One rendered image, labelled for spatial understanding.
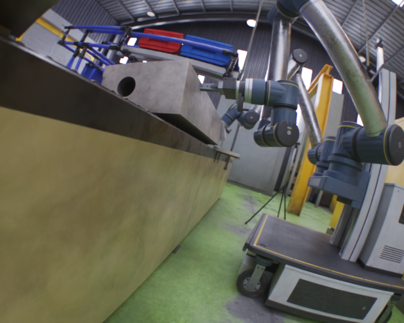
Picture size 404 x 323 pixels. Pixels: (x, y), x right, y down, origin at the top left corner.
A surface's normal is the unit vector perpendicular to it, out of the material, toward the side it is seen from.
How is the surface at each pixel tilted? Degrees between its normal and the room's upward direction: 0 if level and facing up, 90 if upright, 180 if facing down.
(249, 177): 90
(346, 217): 90
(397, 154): 90
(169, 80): 90
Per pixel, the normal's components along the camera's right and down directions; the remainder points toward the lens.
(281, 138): -0.02, 0.13
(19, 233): 0.92, 0.32
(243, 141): -0.21, -0.03
